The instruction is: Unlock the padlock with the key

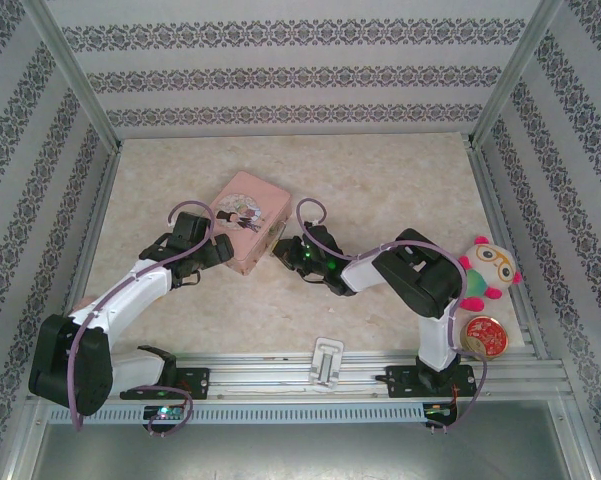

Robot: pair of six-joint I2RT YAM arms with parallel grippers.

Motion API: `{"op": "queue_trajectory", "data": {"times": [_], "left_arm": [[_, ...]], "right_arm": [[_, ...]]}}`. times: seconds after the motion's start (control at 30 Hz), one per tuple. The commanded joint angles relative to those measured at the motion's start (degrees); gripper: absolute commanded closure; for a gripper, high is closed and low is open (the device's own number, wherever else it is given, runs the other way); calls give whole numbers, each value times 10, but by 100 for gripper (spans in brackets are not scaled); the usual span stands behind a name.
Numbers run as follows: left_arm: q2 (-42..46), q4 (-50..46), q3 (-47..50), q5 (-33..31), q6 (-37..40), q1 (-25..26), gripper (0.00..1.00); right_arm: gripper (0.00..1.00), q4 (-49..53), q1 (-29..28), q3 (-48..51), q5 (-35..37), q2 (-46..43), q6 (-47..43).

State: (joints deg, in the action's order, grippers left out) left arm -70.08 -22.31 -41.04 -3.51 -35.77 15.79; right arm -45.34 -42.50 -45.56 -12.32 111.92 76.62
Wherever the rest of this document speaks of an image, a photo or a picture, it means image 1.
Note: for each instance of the pink wedding couple tin box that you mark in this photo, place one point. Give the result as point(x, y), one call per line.
point(252, 220)

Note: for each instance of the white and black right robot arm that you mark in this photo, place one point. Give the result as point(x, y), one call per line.
point(410, 270)

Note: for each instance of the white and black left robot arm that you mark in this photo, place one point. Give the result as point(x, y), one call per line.
point(130, 295)

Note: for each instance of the small circuit board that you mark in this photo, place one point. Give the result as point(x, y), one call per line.
point(440, 412)
point(165, 414)

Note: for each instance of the white plush toy with glasses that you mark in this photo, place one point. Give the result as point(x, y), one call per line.
point(490, 270)

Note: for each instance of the round red gold tin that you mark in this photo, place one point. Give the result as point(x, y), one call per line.
point(485, 337)

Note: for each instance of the grey metal sheet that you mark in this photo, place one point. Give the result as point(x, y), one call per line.
point(300, 452)

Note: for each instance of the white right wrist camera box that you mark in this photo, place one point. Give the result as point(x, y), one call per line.
point(310, 223)

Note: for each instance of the aluminium side rail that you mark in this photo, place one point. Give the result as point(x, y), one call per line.
point(490, 200)
point(97, 210)

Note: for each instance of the white plastic rail bracket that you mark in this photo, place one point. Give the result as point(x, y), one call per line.
point(327, 362)

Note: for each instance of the aluminium front rail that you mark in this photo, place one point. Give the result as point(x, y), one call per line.
point(280, 372)

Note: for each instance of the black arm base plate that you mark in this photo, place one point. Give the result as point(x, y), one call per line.
point(405, 382)
point(195, 382)

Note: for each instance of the aluminium frame post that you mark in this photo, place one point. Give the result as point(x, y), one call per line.
point(70, 70)
point(515, 70)

